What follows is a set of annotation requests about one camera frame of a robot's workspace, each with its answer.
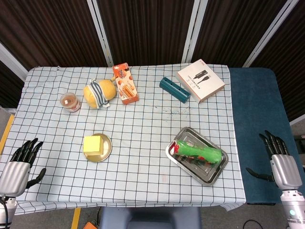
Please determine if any yellow plush toy striped cloth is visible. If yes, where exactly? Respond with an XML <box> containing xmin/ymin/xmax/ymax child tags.
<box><xmin>83</xmin><ymin>78</ymin><xmax>118</xmax><ymax>110</ymax></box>

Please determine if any rectangular metal tray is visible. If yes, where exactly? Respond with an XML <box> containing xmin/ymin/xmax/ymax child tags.
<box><xmin>165</xmin><ymin>126</ymin><xmax>229</xmax><ymax>186</ymax></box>

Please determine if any black floor cable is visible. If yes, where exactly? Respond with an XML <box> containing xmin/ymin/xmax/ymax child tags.
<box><xmin>243</xmin><ymin>219</ymin><xmax>263</xmax><ymax>229</ymax></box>

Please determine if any clear plastic cup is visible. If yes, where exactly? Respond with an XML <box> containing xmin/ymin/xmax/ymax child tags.
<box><xmin>60</xmin><ymin>92</ymin><xmax>82</xmax><ymax>114</ymax></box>

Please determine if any dark folding screen panel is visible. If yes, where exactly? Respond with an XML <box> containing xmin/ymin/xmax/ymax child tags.
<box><xmin>185</xmin><ymin>0</ymin><xmax>298</xmax><ymax>69</ymax></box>
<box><xmin>95</xmin><ymin>0</ymin><xmax>201</xmax><ymax>67</ymax></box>
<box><xmin>243</xmin><ymin>0</ymin><xmax>305</xmax><ymax>126</ymax></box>
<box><xmin>0</xmin><ymin>0</ymin><xmax>114</xmax><ymax>72</ymax></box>

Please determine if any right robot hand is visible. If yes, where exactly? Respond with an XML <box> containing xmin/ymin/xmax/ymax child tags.
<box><xmin>246</xmin><ymin>130</ymin><xmax>303</xmax><ymax>191</ymax></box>

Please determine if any round metal plate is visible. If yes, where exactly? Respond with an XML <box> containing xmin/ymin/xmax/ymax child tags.
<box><xmin>82</xmin><ymin>133</ymin><xmax>112</xmax><ymax>164</ymax></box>

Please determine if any white cable product box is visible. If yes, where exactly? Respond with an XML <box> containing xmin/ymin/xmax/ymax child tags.
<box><xmin>176</xmin><ymin>59</ymin><xmax>226</xmax><ymax>104</ymax></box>

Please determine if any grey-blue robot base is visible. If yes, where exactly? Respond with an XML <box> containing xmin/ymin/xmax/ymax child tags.
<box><xmin>99</xmin><ymin>206</ymin><xmax>202</xmax><ymax>229</ymax></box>

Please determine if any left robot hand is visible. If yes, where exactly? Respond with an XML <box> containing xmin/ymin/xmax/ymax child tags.
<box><xmin>0</xmin><ymin>137</ymin><xmax>47</xmax><ymax>198</ymax></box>

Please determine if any white checkered tablecloth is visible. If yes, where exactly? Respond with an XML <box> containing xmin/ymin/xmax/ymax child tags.
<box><xmin>0</xmin><ymin>63</ymin><xmax>247</xmax><ymax>215</ymax></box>

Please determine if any orange floor object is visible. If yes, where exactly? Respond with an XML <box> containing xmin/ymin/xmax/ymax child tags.
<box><xmin>83</xmin><ymin>221</ymin><xmax>102</xmax><ymax>229</ymax></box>

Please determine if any green chips can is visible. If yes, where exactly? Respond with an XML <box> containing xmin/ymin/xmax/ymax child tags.
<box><xmin>172</xmin><ymin>139</ymin><xmax>223</xmax><ymax>166</ymax></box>

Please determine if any black box beside table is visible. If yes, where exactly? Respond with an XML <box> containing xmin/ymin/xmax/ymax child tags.
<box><xmin>293</xmin><ymin>135</ymin><xmax>305</xmax><ymax>150</ymax></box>

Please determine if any orange biscuit box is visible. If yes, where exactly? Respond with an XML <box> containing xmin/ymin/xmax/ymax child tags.
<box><xmin>112</xmin><ymin>62</ymin><xmax>140</xmax><ymax>105</ymax></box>

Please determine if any teal rectangular case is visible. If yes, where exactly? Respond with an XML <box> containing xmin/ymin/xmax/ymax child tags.
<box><xmin>159</xmin><ymin>76</ymin><xmax>191</xmax><ymax>104</ymax></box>

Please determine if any yellow cube block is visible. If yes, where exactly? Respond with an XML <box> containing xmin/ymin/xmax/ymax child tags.
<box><xmin>83</xmin><ymin>135</ymin><xmax>104</xmax><ymax>157</ymax></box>

